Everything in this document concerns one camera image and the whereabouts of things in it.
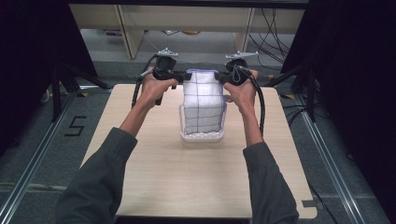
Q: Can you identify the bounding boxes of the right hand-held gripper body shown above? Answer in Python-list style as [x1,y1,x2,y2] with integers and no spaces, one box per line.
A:
[221,50,260,87]

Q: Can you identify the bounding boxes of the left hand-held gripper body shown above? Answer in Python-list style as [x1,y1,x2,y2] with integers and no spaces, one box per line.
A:
[151,47,188,86]

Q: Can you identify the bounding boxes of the white cloth with purple lines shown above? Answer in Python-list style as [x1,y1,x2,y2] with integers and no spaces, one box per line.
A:
[181,68,226,136]

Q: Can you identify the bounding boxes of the white towel rack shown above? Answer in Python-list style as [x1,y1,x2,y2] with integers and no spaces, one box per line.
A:
[177,102,228,144]

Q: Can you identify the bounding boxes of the person's right hand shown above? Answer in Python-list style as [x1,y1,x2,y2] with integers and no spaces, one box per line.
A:
[222,68,260,116]

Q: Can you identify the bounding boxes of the person's left hand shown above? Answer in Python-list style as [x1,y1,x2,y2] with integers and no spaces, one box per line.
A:
[135,65,180,110]

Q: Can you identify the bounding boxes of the beige desk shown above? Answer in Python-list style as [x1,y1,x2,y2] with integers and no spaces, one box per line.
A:
[68,3,306,63]

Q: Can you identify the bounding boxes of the black metal stand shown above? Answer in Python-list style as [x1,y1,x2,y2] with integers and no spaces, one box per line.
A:
[264,60,318,123]
[49,60,113,123]

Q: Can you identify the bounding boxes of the black curtain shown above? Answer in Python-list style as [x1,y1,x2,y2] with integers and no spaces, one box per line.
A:
[0,0,98,158]
[279,0,396,216]

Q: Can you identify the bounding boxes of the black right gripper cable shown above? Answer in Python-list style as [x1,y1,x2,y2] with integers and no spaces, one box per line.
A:
[233,64,266,137]

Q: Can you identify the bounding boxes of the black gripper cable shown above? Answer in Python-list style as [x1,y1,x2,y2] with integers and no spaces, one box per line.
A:
[131,53,159,109]
[233,64,266,137]

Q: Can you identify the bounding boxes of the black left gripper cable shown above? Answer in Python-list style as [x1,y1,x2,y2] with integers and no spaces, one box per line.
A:
[131,53,159,109]

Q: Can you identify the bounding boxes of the black hanging cables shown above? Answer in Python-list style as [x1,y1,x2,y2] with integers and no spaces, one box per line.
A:
[247,7,292,70]

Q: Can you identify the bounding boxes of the black floor cables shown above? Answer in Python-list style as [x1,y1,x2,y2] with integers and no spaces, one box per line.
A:
[281,102,314,127]

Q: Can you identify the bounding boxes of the metal floor rail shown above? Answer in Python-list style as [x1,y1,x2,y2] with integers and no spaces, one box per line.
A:
[0,91,78,224]
[293,92,366,224]

